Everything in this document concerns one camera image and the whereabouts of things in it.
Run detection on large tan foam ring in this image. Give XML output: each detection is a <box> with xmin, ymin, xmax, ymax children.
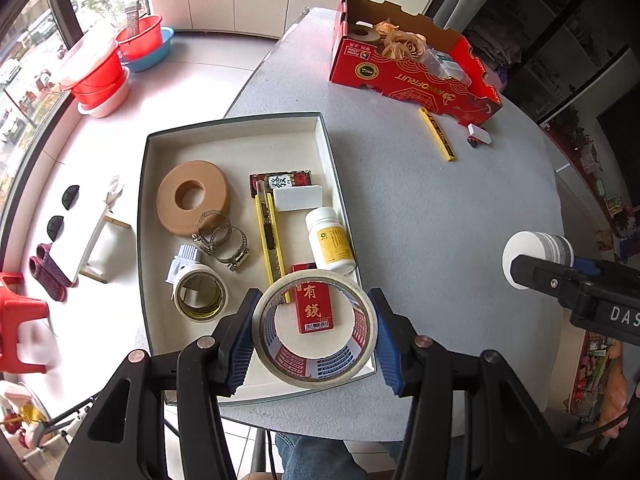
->
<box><xmin>155</xmin><ymin>159</ymin><xmax>234</xmax><ymax>239</ymax></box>

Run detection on red basin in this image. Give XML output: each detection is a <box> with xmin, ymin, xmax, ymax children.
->
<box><xmin>115</xmin><ymin>14</ymin><xmax>164</xmax><ymax>61</ymax></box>

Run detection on white tape roll yellow core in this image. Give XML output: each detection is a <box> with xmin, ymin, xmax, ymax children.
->
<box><xmin>172</xmin><ymin>263</ymin><xmax>231</xmax><ymax>324</ymax></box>

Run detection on grey-green shallow tray box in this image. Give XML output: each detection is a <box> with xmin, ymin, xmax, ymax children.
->
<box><xmin>137</xmin><ymin>111</ymin><xmax>379</xmax><ymax>406</ymax></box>

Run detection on red cardboard fruit box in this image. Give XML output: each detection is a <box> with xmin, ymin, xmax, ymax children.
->
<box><xmin>328</xmin><ymin>0</ymin><xmax>503</xmax><ymax>127</ymax></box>

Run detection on pair of maroon slippers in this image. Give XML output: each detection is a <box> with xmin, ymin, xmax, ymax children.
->
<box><xmin>28</xmin><ymin>242</ymin><xmax>69</xmax><ymax>304</ymax></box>

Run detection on black cable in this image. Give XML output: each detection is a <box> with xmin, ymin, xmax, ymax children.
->
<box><xmin>562</xmin><ymin>405</ymin><xmax>634</xmax><ymax>444</ymax></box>

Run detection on person's legs in jeans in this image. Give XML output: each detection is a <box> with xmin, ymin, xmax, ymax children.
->
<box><xmin>274</xmin><ymin>432</ymin><xmax>416</xmax><ymax>480</ymax></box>

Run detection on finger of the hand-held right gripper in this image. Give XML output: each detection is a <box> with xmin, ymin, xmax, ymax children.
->
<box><xmin>574</xmin><ymin>257</ymin><xmax>609</xmax><ymax>276</ymax></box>
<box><xmin>510</xmin><ymin>254</ymin><xmax>594</xmax><ymax>311</ymax></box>

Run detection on white tape roll red-blue core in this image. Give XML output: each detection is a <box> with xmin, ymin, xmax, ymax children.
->
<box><xmin>251</xmin><ymin>269</ymin><xmax>379</xmax><ymax>389</ymax></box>

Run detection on round wooden shelf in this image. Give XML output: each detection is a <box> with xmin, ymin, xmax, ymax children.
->
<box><xmin>570</xmin><ymin>332</ymin><xmax>624</xmax><ymax>414</ymax></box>

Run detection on blue basin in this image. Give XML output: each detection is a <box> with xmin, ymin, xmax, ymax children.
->
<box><xmin>121</xmin><ymin>26</ymin><xmax>175</xmax><ymax>73</ymax></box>

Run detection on yellow utility knife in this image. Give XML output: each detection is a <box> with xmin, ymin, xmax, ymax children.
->
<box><xmin>254</xmin><ymin>182</ymin><xmax>294</xmax><ymax>306</ymax></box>

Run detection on large white bottle grey label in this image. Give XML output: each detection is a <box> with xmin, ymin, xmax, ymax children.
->
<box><xmin>502</xmin><ymin>230</ymin><xmax>575</xmax><ymax>291</ymax></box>

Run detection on metal hose clamp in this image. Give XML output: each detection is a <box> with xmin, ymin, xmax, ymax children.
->
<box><xmin>192</xmin><ymin>212</ymin><xmax>232</xmax><ymax>251</ymax></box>
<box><xmin>207</xmin><ymin>225</ymin><xmax>250</xmax><ymax>271</ymax></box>

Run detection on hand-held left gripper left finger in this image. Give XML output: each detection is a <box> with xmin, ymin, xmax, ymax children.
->
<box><xmin>54</xmin><ymin>287</ymin><xmax>264</xmax><ymax>480</ymax></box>

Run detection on white basin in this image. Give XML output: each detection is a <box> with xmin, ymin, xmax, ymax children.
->
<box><xmin>76</xmin><ymin>67</ymin><xmax>132</xmax><ymax>119</ymax></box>

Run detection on clear plastic box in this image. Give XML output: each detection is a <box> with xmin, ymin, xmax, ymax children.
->
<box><xmin>424</xmin><ymin>52</ymin><xmax>471</xmax><ymax>86</ymax></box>

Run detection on person's right forearm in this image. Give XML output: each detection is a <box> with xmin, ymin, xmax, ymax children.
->
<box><xmin>600</xmin><ymin>345</ymin><xmax>638</xmax><ymax>428</ymax></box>

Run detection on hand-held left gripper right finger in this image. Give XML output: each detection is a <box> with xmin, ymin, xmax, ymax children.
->
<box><xmin>369</xmin><ymin>287</ymin><xmax>585</xmax><ymax>480</ymax></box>

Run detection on large white rectangular block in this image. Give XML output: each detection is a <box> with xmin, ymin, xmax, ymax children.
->
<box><xmin>273</xmin><ymin>184</ymin><xmax>326</xmax><ymax>212</ymax></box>

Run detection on small white folding table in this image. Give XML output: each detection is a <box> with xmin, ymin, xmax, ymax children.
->
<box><xmin>74</xmin><ymin>175</ymin><xmax>132</xmax><ymax>286</ymax></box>

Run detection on red pack gold characters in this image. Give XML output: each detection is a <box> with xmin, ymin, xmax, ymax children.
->
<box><xmin>290</xmin><ymin>262</ymin><xmax>337</xmax><ymax>335</ymax></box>

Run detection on small white bottle yellow label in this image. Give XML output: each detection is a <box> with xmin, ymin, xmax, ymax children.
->
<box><xmin>304</xmin><ymin>207</ymin><xmax>357</xmax><ymax>275</ymax></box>

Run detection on red bucket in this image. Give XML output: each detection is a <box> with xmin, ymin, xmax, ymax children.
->
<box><xmin>59</xmin><ymin>22</ymin><xmax>126</xmax><ymax>97</ymax></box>

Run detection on yellow blade case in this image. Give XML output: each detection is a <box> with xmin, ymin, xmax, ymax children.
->
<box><xmin>418</xmin><ymin>106</ymin><xmax>458</xmax><ymax>163</ymax></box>

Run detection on red plastic stool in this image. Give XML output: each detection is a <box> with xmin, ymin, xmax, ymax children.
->
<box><xmin>0</xmin><ymin>272</ymin><xmax>51</xmax><ymax>374</ymax></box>

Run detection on colourful toy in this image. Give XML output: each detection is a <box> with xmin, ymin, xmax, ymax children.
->
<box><xmin>0</xmin><ymin>380</ymin><xmax>52</xmax><ymax>452</ymax></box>

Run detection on red pack white tile print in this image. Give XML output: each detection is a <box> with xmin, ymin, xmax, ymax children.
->
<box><xmin>248</xmin><ymin>170</ymin><xmax>315</xmax><ymax>196</ymax></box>

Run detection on small tan foam ring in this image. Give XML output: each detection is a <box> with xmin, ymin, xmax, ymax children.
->
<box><xmin>349</xmin><ymin>22</ymin><xmax>384</xmax><ymax>49</ymax></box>

